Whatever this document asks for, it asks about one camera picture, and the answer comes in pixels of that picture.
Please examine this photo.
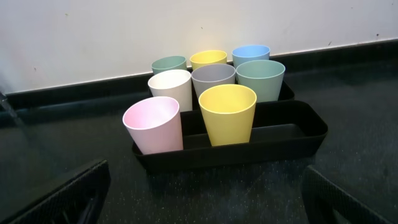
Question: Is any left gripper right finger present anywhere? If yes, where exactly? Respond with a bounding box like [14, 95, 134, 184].
[300, 165, 393, 224]

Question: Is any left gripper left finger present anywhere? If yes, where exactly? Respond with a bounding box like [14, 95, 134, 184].
[0, 159, 112, 224]

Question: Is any black tray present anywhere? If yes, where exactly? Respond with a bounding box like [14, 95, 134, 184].
[147, 60, 296, 111]
[131, 100, 329, 172]

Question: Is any pink cup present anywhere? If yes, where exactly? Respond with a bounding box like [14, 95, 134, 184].
[122, 96, 184, 156]

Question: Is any yellow cup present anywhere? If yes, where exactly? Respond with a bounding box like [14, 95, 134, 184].
[198, 83, 258, 147]
[189, 49, 228, 72]

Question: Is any green cup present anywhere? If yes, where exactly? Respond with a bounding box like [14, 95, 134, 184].
[150, 55, 188, 76]
[235, 59, 286, 103]

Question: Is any white cup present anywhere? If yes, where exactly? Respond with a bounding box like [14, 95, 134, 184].
[147, 68, 193, 113]

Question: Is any blue cup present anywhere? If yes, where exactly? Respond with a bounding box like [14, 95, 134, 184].
[231, 44, 271, 69]

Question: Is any grey cup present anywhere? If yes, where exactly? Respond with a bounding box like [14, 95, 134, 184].
[190, 63, 237, 100]

